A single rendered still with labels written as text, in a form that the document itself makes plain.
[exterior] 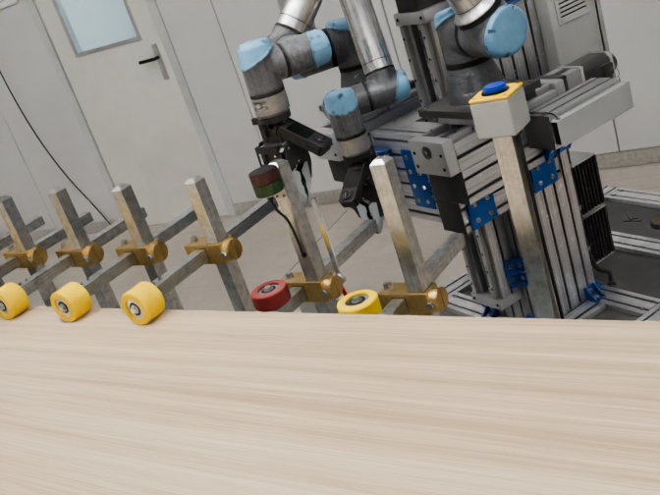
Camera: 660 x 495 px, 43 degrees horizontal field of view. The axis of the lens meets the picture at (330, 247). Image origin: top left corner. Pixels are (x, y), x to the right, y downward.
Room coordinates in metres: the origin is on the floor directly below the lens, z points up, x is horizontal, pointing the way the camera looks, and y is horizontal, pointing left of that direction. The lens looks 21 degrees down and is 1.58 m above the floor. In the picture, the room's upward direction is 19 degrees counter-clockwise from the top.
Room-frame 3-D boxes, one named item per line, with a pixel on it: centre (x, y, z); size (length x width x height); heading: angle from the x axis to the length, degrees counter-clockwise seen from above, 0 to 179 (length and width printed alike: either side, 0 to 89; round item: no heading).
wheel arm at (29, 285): (2.20, 0.64, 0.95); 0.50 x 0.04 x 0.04; 140
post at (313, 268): (1.68, 0.05, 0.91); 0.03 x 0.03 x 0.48; 50
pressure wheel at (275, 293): (1.62, 0.15, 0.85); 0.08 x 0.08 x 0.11
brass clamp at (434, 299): (1.53, -0.13, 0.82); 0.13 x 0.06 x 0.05; 50
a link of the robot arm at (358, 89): (2.06, -0.15, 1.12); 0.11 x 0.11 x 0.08; 1
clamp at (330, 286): (1.69, 0.07, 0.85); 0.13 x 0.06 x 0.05; 50
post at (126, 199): (2.00, 0.43, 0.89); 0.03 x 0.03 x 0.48; 50
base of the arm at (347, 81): (2.50, -0.25, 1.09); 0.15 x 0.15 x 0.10
